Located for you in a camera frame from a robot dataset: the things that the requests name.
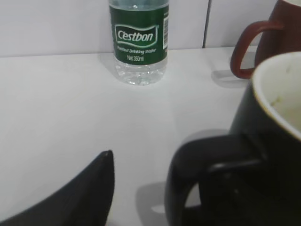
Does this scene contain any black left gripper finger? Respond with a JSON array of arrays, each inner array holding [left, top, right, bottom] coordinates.
[[0, 150, 115, 226]]

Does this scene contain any black ceramic mug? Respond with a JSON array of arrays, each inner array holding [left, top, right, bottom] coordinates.
[[165, 52, 301, 226]]

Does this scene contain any Cestbon water bottle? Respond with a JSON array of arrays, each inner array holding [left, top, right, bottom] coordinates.
[[109, 0, 169, 86]]

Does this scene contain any red-brown ceramic mug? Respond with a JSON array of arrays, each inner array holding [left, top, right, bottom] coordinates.
[[230, 0, 301, 79]]

